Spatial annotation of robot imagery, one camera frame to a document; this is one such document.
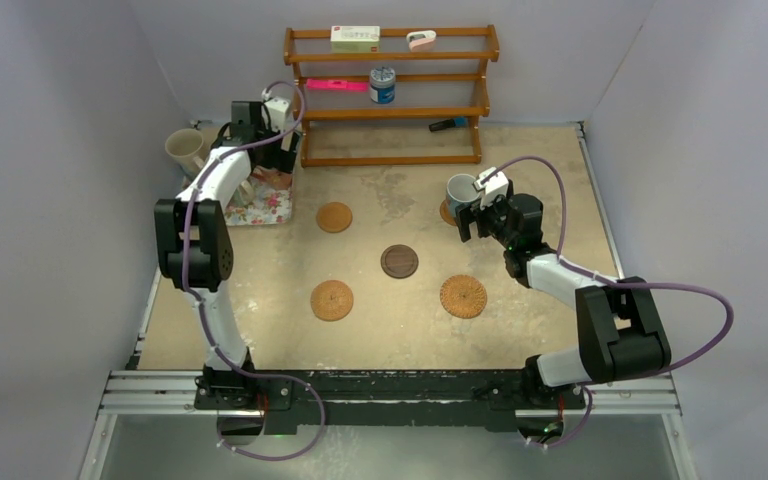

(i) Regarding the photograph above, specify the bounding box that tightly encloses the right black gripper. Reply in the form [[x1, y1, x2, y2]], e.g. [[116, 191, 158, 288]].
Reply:
[[454, 190, 517, 249]]

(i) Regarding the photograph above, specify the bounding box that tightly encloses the blue mug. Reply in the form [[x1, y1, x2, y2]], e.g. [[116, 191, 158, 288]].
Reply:
[[446, 173, 481, 219]]

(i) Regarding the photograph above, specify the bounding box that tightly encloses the woven rattan coaster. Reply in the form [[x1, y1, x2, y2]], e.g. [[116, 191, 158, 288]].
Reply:
[[439, 275, 487, 319], [310, 280, 354, 321]]

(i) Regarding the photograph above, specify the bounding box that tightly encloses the smooth wooden coaster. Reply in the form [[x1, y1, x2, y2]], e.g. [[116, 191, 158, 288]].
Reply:
[[439, 201, 457, 226], [316, 202, 353, 233]]

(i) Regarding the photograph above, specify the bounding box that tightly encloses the dark brown wooden coaster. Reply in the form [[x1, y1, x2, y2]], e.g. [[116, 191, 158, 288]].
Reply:
[[380, 244, 419, 279]]

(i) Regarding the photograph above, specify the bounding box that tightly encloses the white mug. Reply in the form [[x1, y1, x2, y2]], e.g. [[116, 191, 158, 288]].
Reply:
[[263, 170, 293, 191]]

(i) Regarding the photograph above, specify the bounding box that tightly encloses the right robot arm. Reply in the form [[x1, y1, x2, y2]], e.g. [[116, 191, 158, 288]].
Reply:
[[455, 194, 672, 407]]

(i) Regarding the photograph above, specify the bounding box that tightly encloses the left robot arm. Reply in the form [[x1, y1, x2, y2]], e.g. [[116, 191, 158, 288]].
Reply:
[[154, 118, 309, 409]]

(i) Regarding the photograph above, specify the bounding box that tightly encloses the floral pattern tray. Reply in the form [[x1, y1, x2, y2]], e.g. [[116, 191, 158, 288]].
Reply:
[[225, 167, 293, 227]]

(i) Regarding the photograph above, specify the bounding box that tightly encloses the cream mug with plant print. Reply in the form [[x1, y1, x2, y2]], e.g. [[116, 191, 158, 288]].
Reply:
[[234, 180, 256, 208]]

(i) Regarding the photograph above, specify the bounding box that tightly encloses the pink highlighter marker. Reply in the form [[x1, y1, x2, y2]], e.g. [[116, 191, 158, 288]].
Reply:
[[305, 78, 368, 92]]

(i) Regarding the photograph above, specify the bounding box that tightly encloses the black blue marker pen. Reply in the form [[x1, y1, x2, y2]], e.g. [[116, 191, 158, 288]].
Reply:
[[428, 116, 468, 132]]

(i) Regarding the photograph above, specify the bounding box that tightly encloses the tall cream mug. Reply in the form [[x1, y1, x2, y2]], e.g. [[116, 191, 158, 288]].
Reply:
[[164, 128, 205, 179]]

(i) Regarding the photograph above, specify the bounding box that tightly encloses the blue white lidded jar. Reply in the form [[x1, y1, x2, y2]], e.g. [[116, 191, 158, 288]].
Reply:
[[368, 66, 396, 104]]

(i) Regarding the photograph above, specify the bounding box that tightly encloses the white green cardboard box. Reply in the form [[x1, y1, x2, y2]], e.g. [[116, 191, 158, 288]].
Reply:
[[330, 25, 381, 54]]

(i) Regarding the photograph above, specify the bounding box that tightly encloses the wooden three-tier shelf rack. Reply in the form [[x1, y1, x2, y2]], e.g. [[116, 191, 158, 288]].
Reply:
[[283, 24, 500, 167]]

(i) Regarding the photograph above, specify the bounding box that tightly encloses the pink white small device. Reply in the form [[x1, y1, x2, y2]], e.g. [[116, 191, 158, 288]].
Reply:
[[405, 30, 437, 52]]

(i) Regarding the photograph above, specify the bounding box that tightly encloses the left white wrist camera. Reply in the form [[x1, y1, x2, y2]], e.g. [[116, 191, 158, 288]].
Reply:
[[261, 91, 292, 133]]

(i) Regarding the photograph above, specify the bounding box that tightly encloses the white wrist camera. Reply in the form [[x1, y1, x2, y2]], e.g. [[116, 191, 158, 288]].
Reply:
[[473, 167, 512, 210], [261, 91, 292, 133]]

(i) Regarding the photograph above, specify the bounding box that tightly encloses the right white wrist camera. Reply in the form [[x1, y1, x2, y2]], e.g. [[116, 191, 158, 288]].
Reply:
[[473, 167, 512, 210]]

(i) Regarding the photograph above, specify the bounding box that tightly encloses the black aluminium base frame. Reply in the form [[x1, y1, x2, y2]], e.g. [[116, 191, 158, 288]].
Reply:
[[80, 367, 697, 479]]

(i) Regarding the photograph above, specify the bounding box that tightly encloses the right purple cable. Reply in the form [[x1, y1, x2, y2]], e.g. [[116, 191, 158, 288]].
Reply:
[[486, 155, 736, 452]]

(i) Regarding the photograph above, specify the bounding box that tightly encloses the purple cable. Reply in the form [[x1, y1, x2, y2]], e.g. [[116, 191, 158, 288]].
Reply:
[[486, 155, 736, 452], [181, 80, 327, 464]]

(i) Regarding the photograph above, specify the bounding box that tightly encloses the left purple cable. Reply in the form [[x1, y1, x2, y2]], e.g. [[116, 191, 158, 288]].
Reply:
[[181, 80, 327, 464]]

